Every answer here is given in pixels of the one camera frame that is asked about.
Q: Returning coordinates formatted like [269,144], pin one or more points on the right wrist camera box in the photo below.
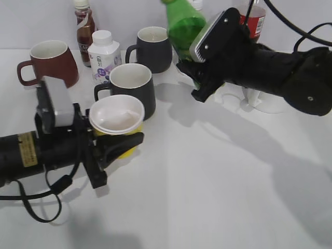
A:
[202,38]

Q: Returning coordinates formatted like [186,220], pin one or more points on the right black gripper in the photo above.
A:
[228,58]

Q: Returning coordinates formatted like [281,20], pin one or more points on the green plastic soda bottle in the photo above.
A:
[184,24]

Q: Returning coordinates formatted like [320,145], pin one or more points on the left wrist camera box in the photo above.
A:
[55,107]

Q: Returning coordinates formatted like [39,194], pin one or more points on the clear water bottle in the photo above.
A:
[197,4]

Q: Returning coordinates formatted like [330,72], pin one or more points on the black mug front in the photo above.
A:
[131,79]

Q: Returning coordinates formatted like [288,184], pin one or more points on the white milk bottle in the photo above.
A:
[104,54]

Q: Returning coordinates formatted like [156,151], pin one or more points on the brown drink bottle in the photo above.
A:
[85,28]

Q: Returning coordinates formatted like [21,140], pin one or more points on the yellow paper cup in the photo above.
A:
[117,115]

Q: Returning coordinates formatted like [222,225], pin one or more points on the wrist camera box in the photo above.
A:
[202,38]
[55,107]

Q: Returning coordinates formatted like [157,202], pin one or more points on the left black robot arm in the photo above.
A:
[30,153]

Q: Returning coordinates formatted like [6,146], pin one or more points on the cola bottle red label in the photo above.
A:
[256,18]

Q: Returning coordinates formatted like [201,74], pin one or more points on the black mug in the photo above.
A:
[131,79]
[153,49]

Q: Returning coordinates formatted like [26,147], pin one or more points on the dark red ceramic mug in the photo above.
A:
[51,58]

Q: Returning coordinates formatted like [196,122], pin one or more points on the white ceramic mug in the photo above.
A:
[241,98]

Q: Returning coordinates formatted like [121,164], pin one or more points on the black mug rear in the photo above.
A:
[153,49]

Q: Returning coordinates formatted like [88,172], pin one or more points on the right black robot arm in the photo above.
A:
[302,79]

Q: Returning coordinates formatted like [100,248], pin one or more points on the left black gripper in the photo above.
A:
[72,145]

